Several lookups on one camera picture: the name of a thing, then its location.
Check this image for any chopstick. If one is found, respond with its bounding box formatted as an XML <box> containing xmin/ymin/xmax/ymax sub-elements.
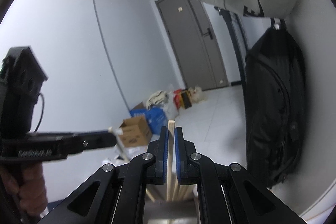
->
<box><xmin>166</xmin><ymin>120</ymin><xmax>175</xmax><ymax>202</ymax></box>

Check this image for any person's left hand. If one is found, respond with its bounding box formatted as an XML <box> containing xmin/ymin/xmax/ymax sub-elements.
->
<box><xmin>1</xmin><ymin>162</ymin><xmax>48</xmax><ymax>217</ymax></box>

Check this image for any bundle of chopsticks in cup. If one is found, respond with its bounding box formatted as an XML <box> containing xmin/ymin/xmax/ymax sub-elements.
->
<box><xmin>146</xmin><ymin>184</ymin><xmax>196</xmax><ymax>202</ymax></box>

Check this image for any grey utensil holder cup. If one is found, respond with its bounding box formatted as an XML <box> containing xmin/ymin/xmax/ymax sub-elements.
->
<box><xmin>143</xmin><ymin>193</ymin><xmax>200</xmax><ymax>223</ymax></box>

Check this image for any brown cardboard box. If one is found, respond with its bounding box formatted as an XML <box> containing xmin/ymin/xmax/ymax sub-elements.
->
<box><xmin>118</xmin><ymin>116</ymin><xmax>153</xmax><ymax>148</ymax></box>

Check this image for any blue cardboard box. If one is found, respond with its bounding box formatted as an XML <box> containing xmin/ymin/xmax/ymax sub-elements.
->
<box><xmin>129</xmin><ymin>102</ymin><xmax>167</xmax><ymax>135</ymax></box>

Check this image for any red yellow shopping bag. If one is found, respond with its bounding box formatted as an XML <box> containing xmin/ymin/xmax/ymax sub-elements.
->
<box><xmin>173</xmin><ymin>89</ymin><xmax>192</xmax><ymax>110</ymax></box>

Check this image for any white plastic bag by door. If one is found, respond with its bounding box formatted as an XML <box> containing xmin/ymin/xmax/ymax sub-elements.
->
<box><xmin>189</xmin><ymin>85</ymin><xmax>206</xmax><ymax>103</ymax></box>

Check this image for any grey entrance door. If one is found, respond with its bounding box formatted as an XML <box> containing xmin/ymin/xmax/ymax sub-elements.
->
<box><xmin>156</xmin><ymin>0</ymin><xmax>229</xmax><ymax>90</ymax></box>

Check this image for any black backpack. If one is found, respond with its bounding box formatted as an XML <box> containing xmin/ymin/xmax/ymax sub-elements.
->
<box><xmin>245</xmin><ymin>22</ymin><xmax>307</xmax><ymax>188</ymax></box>

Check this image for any black framed glass door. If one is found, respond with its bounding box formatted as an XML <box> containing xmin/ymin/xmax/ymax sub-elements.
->
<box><xmin>214</xmin><ymin>6</ymin><xmax>248</xmax><ymax>86</ymax></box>

